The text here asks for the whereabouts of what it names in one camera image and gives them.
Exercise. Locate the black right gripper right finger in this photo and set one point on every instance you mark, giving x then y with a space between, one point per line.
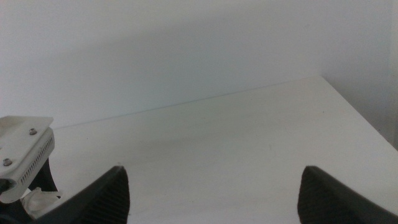
326 202

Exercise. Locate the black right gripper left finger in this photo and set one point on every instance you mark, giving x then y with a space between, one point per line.
109 199

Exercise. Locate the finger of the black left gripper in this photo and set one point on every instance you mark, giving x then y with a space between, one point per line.
45 179

